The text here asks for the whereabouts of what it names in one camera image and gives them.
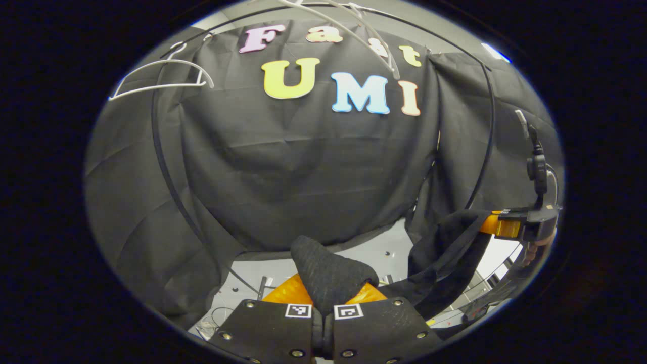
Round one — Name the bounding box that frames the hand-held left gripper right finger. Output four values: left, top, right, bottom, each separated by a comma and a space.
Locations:
322, 282, 444, 364

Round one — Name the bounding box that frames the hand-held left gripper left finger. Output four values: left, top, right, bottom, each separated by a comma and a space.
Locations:
209, 273, 325, 364

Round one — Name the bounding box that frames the black jacket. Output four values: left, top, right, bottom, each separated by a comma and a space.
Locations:
291, 209, 526, 325

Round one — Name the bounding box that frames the white plastic clothes hanger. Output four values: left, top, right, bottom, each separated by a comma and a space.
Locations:
108, 42, 215, 102
281, 0, 401, 80

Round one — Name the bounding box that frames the black metal garment rack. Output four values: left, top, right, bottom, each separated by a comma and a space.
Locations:
151, 2, 498, 301

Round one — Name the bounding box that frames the ceiling light panel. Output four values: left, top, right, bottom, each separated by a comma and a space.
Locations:
482, 42, 512, 64

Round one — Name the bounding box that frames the black backdrop cloth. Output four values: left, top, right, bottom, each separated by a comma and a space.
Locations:
85, 20, 564, 329

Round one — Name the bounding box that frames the thin floor cable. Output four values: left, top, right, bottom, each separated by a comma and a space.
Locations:
196, 305, 239, 340

